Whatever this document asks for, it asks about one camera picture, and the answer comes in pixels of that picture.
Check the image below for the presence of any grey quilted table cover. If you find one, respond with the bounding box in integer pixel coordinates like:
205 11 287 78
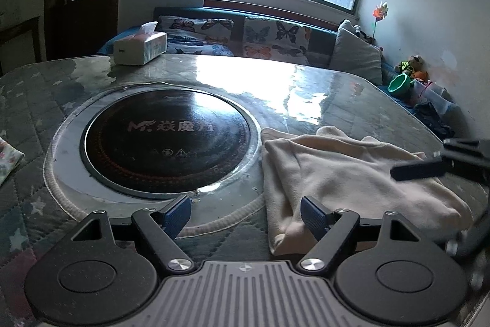
0 53 490 327

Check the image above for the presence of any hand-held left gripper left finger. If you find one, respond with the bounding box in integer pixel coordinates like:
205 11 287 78
71 195 194 271

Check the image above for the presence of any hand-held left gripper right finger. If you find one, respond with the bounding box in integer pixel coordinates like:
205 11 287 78
299 196 422 271

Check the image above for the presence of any round black induction cooker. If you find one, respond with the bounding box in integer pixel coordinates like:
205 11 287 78
51 82 265 201

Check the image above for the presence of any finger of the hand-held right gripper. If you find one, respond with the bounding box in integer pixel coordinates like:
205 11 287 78
390 153 455 181

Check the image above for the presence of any pale patterned pillow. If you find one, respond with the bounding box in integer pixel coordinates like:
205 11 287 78
339 19 379 46

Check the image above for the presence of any butterfly print cushion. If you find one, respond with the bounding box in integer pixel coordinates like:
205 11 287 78
155 15 235 56
243 17 311 66

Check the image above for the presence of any clear plastic box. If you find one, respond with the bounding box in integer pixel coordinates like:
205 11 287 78
409 80 458 115

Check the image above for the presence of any blue sofa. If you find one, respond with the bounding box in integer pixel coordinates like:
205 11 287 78
97 7 460 113

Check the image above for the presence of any white tissue box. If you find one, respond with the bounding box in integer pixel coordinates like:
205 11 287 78
113 21 168 66

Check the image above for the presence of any dark jacket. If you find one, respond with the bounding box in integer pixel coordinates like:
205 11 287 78
415 102 456 138

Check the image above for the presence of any green bowl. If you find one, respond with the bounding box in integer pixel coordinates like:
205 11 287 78
386 73 412 95

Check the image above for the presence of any grey pillow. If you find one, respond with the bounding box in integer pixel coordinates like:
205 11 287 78
329 24 383 86

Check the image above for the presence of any floral cloth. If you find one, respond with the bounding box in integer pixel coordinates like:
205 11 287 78
0 136 25 187

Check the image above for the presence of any colourful pinwheel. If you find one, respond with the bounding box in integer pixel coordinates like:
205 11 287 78
369 1 389 40

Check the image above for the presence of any plush toy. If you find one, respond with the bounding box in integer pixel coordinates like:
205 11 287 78
396 56 425 77

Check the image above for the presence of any cream long-sleeve garment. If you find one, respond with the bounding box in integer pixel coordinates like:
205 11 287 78
260 126 475 256

